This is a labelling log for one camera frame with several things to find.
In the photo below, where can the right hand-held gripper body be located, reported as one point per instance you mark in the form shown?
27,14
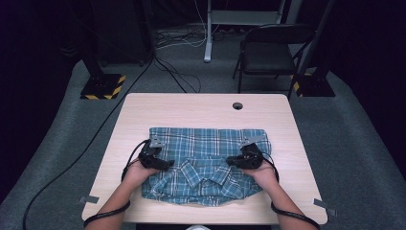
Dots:
252,158

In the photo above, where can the person's left hand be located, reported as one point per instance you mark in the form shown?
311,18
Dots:
137,175

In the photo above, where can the white metal desk frame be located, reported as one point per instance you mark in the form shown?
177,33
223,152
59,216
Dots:
208,41

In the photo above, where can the black folding chair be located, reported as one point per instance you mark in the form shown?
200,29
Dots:
268,59

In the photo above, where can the grey tape piece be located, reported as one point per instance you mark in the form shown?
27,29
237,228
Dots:
88,199
324,205

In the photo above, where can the person's right hand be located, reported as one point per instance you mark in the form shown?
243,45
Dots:
265,175

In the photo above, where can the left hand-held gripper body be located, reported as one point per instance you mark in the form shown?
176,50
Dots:
150,158

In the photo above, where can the blue plaid shirt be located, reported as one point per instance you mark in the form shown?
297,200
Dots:
204,143

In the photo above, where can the black stand with striped base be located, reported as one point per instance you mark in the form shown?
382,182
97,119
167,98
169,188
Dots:
102,86
314,86

